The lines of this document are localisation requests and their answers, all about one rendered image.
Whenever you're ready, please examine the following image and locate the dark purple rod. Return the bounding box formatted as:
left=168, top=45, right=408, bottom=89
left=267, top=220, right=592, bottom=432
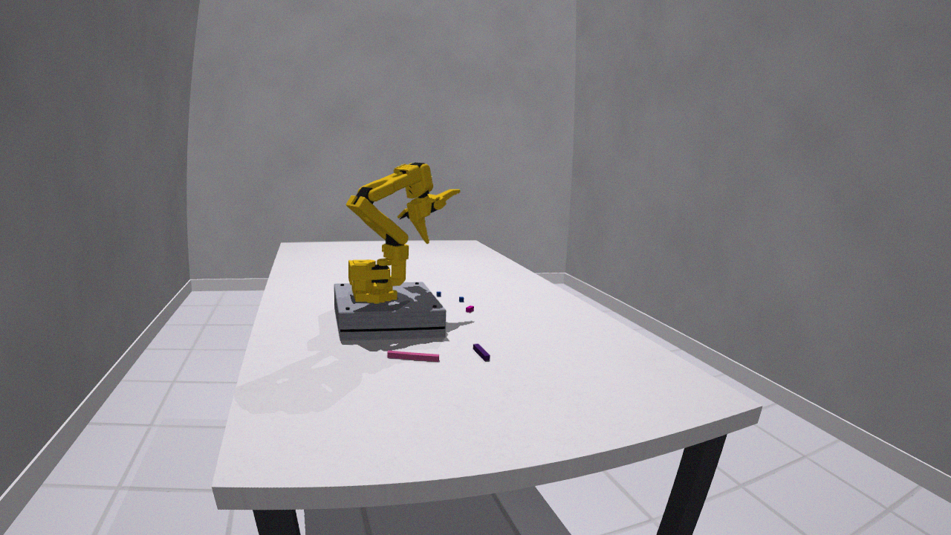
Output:
left=473, top=344, right=490, bottom=361

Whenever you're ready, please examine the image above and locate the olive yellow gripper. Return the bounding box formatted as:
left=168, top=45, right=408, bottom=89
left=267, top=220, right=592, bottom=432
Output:
left=398, top=189, right=460, bottom=244

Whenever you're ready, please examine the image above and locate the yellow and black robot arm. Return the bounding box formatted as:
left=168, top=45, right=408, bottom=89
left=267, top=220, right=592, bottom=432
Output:
left=346, top=163, right=433, bottom=304

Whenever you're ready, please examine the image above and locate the pink flat bar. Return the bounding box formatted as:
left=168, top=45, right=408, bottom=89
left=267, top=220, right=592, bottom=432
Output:
left=387, top=351, right=439, bottom=362

